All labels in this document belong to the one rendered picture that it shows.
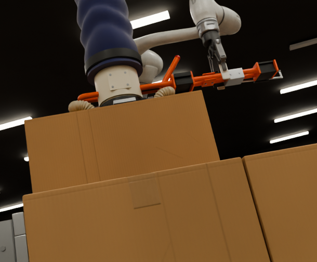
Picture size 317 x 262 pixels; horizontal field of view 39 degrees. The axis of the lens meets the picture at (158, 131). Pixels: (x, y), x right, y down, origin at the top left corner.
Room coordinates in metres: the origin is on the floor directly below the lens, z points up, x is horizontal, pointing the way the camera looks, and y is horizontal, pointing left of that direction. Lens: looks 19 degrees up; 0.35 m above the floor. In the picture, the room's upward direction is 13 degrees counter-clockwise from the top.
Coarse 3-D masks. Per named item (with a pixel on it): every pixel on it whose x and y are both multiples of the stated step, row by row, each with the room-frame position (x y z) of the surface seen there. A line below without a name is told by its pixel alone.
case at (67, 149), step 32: (192, 96) 1.41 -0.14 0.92; (32, 128) 1.35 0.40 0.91; (64, 128) 1.36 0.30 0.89; (96, 128) 1.37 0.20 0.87; (128, 128) 1.38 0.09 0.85; (160, 128) 1.40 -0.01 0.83; (192, 128) 1.41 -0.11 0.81; (32, 160) 1.34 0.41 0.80; (64, 160) 1.36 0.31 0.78; (96, 160) 1.37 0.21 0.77; (128, 160) 1.38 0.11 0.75; (160, 160) 1.39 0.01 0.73; (192, 160) 1.41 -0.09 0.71
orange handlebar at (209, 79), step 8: (248, 72) 1.65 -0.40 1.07; (256, 72) 1.66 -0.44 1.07; (200, 80) 1.62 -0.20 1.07; (208, 80) 1.62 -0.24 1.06; (216, 80) 1.67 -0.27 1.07; (144, 88) 1.58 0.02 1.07; (152, 88) 1.59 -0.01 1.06; (160, 88) 1.62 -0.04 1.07; (80, 96) 1.53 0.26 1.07; (88, 96) 1.54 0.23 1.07; (96, 96) 1.54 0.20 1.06
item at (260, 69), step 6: (258, 66) 1.64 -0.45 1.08; (264, 66) 1.66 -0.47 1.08; (270, 66) 1.67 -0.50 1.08; (276, 66) 1.66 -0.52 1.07; (258, 72) 1.65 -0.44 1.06; (264, 72) 1.65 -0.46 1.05; (270, 72) 1.66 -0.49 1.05; (276, 72) 1.68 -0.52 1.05; (258, 78) 1.70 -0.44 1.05; (264, 78) 1.71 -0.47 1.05; (270, 78) 1.73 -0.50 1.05
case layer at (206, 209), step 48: (48, 192) 0.75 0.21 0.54; (96, 192) 0.76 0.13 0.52; (144, 192) 0.78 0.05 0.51; (192, 192) 0.79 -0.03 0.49; (240, 192) 0.81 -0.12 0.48; (288, 192) 0.83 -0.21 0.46; (48, 240) 0.74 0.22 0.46; (96, 240) 0.76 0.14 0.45; (144, 240) 0.77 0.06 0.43; (192, 240) 0.79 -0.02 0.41; (240, 240) 0.80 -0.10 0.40; (288, 240) 0.82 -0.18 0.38
